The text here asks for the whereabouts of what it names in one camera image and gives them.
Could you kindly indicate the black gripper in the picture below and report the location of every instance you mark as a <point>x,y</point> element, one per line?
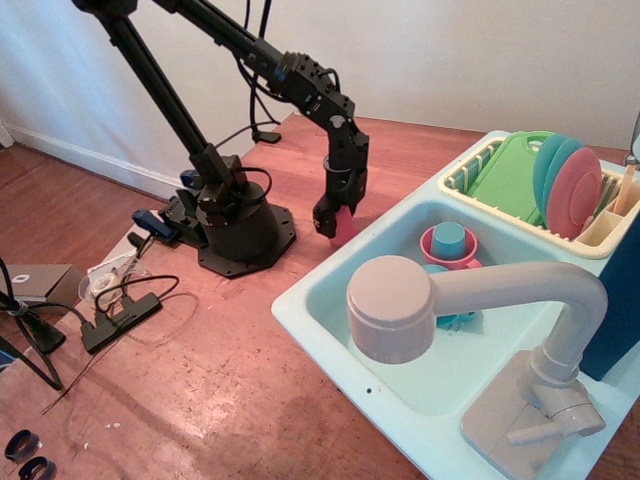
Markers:
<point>343,187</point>

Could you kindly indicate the pink plastic cup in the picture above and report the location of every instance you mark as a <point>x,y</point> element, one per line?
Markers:
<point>345,228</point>

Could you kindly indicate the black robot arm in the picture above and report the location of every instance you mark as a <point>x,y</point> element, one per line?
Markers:
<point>218,210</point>

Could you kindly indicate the blue cup in sink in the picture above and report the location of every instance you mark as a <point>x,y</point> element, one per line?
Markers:
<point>448,241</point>

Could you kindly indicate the pink bowl in sink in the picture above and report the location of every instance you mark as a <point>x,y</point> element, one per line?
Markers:
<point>469,260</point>

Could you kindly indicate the teal cup behind faucet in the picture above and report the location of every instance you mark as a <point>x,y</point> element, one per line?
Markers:
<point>449,320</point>

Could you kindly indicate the light blue toy sink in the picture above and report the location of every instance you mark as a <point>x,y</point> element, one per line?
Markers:
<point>499,397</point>

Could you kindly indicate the dark blue sink backboard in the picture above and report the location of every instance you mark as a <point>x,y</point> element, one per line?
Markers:
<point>619,331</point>

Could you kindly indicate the blue clamp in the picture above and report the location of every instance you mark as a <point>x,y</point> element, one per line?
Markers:
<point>148,221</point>

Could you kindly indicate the green cutting board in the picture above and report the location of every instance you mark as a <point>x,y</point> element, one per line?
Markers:
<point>505,182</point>

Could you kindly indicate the black usb hub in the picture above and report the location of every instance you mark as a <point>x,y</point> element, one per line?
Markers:
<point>108,329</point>

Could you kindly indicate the clear plastic bag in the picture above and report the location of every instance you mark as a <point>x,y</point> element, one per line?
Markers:
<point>107,274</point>

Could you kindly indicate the teal plate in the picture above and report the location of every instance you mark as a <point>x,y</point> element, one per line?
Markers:
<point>561,154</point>
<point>544,157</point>

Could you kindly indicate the pink plate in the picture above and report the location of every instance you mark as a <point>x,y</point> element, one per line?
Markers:
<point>574,194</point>

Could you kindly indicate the cream dish rack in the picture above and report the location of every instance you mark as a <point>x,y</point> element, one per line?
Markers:
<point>601,233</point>

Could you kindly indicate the grey box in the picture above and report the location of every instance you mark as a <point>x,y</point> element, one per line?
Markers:
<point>45,283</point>

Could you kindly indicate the black power plug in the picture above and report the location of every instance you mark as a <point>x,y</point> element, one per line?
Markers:
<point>47,337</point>

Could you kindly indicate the orange utensil in rack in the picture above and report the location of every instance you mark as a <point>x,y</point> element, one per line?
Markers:
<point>625,189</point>

